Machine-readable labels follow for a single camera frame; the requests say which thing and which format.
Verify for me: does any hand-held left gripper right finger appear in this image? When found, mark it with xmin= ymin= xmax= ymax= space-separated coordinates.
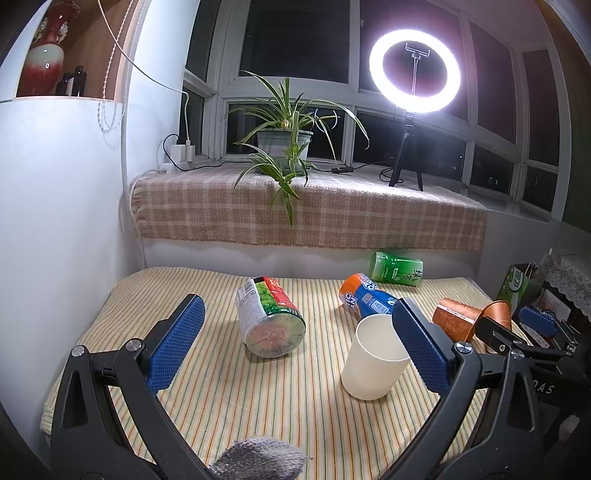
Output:
xmin=379 ymin=296 xmax=549 ymax=480

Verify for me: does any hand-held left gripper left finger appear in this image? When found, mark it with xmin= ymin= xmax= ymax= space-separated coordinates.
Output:
xmin=50 ymin=293 xmax=218 ymax=480

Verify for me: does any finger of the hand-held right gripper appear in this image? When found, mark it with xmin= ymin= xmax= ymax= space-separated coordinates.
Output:
xmin=518 ymin=305 xmax=580 ymax=356
xmin=475 ymin=318 xmax=573 ymax=370

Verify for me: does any copper cup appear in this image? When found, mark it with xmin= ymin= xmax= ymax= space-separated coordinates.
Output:
xmin=480 ymin=300 xmax=514 ymax=333

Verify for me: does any brown patterned paper cup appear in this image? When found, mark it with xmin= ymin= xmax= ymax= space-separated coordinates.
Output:
xmin=433 ymin=296 xmax=485 ymax=343

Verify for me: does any white cup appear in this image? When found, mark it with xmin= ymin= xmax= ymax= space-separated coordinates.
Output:
xmin=341 ymin=314 xmax=411 ymax=400

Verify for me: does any orange and blue cup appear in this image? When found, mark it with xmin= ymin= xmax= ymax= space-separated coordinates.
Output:
xmin=338 ymin=272 xmax=400 ymax=321

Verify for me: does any green cup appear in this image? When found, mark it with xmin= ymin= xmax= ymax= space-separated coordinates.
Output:
xmin=368 ymin=250 xmax=424 ymax=288

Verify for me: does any instant noodle cup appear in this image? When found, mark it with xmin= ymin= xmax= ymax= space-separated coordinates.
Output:
xmin=235 ymin=276 xmax=308 ymax=358

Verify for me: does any green box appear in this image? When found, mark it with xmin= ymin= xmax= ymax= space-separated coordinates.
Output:
xmin=498 ymin=263 xmax=544 ymax=309

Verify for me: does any white lace cloth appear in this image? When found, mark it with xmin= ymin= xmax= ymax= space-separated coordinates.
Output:
xmin=539 ymin=251 xmax=591 ymax=320

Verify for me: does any striped tablecloth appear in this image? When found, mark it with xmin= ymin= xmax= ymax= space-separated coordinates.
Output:
xmin=39 ymin=267 xmax=546 ymax=480

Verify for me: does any checkered cloth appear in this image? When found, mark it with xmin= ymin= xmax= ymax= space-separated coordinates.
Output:
xmin=128 ymin=164 xmax=488 ymax=252

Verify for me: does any grey knitted cloth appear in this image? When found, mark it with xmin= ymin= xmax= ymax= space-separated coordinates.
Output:
xmin=207 ymin=438 xmax=309 ymax=480

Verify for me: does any black tripod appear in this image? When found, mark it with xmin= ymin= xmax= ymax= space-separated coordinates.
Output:
xmin=379 ymin=111 xmax=426 ymax=192

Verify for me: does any potted spider plant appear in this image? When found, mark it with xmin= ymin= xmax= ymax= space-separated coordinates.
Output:
xmin=222 ymin=70 xmax=370 ymax=228

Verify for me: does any phone clamp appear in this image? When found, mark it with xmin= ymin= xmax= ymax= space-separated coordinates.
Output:
xmin=404 ymin=42 xmax=432 ymax=110

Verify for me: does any red and white vase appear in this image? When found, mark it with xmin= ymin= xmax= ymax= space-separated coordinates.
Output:
xmin=18 ymin=0 xmax=74 ymax=97

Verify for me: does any white bead chain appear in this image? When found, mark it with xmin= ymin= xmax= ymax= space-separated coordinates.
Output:
xmin=98 ymin=0 xmax=139 ymax=136

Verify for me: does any white charger cable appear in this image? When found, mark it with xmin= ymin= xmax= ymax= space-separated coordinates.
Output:
xmin=96 ymin=0 xmax=191 ymax=146

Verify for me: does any white window frame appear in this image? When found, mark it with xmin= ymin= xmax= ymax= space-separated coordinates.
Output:
xmin=182 ymin=0 xmax=563 ymax=217

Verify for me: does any ring light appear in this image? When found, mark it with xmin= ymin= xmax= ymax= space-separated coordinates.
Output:
xmin=368 ymin=30 xmax=462 ymax=114

